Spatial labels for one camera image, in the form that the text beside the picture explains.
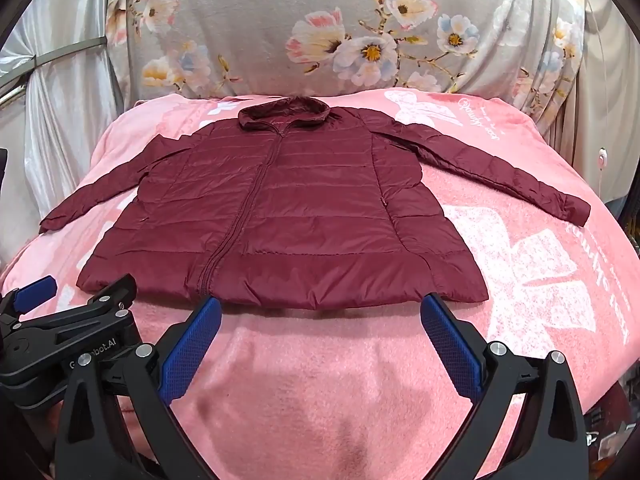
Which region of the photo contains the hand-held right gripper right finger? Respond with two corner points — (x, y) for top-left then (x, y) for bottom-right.
(420, 292), (588, 480)

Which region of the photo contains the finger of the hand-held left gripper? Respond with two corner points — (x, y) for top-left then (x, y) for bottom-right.
(0, 275), (58, 333)
(50, 274), (139, 347)

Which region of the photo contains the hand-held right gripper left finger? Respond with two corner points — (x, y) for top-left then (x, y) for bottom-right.
(57, 296), (236, 480)

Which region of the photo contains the maroon puffer jacket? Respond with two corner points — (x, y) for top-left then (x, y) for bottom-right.
(39, 96), (592, 311)

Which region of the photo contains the pink printed blanket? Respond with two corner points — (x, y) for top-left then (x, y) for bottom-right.
(0, 87), (637, 480)

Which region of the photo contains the white satin curtain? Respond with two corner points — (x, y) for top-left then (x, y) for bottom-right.
(0, 0), (146, 266)

